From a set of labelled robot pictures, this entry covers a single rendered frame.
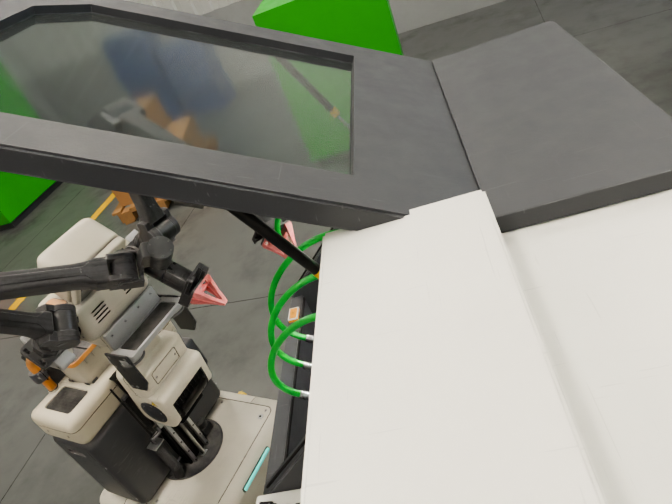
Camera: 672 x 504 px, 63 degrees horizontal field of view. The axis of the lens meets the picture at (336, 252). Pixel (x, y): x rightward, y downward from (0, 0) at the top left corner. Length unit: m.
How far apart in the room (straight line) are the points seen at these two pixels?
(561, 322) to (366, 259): 0.23
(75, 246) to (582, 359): 1.38
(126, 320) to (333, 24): 3.02
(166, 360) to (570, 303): 1.49
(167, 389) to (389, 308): 1.40
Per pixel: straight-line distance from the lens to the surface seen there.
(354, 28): 4.28
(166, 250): 1.25
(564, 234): 0.76
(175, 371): 1.95
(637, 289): 0.67
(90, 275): 1.30
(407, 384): 0.51
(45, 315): 1.55
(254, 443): 2.31
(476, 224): 0.66
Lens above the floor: 1.93
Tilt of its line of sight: 33 degrees down
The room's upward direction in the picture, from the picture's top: 23 degrees counter-clockwise
